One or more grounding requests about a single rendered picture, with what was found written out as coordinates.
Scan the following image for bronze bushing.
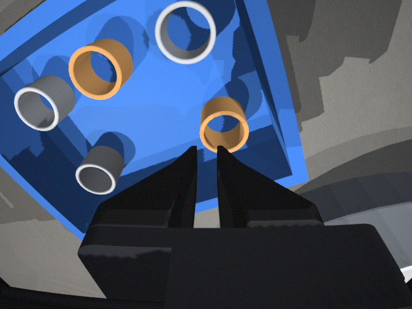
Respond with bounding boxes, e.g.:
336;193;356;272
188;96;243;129
200;96;249;153
69;39;133;99

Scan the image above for blue tray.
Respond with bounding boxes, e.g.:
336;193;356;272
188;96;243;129
0;0;308;241

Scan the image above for grey metal bushing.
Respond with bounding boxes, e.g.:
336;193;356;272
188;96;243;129
14;75;75;131
75;146;124;194
155;1;216;64

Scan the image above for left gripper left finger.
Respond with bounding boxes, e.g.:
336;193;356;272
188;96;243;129
89;146;197;227

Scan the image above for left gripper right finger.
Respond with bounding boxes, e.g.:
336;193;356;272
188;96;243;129
216;145;325;228

